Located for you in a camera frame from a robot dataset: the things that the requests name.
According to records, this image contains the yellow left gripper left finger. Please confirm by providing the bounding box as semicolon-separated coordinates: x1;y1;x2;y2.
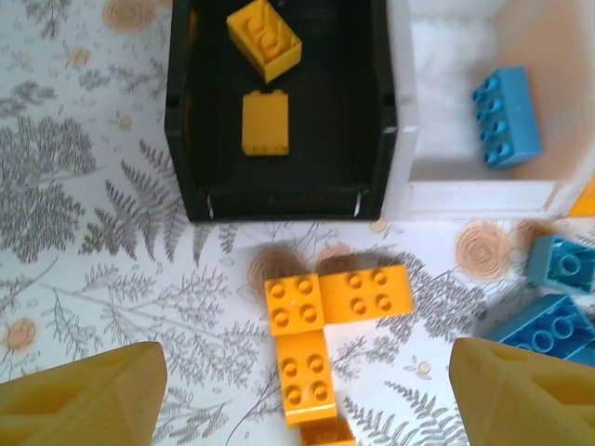
0;341;168;446

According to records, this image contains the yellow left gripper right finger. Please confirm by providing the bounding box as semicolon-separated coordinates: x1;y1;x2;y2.
450;337;595;446

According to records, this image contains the blue lego brick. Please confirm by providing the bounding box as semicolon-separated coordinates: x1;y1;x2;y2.
483;293;595;368
471;66;544;169
524;234;595;295

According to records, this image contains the white plastic bin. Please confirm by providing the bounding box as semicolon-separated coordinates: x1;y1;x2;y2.
380;0;595;222

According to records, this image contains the yellow plastic bin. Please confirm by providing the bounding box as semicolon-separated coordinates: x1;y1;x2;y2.
567;178;595;218

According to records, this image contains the black plastic bin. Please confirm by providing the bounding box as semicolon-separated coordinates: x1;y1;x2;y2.
165;0;399;223

